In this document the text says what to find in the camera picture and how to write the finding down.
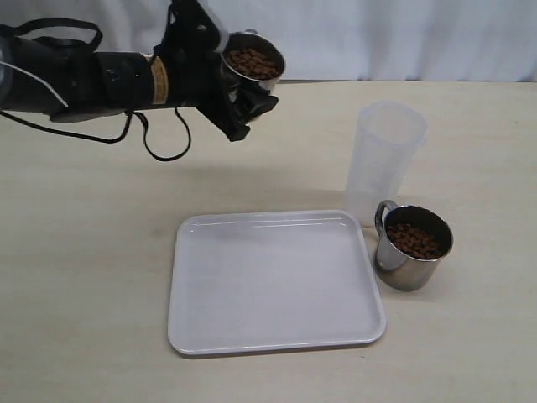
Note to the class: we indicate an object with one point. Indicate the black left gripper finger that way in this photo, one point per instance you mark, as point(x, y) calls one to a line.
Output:
point(250, 104)

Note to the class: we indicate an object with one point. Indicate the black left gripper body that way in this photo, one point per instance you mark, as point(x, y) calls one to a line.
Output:
point(191, 50)

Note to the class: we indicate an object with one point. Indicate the brown pellets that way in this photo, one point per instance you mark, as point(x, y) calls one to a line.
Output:
point(252, 64)
point(414, 241)

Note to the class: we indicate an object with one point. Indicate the steel mug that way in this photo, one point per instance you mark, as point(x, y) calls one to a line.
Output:
point(249, 39)
point(395, 268)

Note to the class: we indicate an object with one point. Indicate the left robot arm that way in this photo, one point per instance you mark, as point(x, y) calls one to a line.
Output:
point(53, 66)

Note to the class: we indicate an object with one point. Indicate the translucent plastic pitcher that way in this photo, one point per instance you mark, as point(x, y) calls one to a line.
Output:
point(388, 136)

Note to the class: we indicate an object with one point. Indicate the white zip tie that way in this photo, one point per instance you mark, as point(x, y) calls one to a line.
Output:
point(39, 80)

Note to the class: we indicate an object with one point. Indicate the white plastic tray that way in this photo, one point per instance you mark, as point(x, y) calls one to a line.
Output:
point(272, 281)

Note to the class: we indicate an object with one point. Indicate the white backdrop curtain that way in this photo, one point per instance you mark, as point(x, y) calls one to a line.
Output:
point(394, 40)

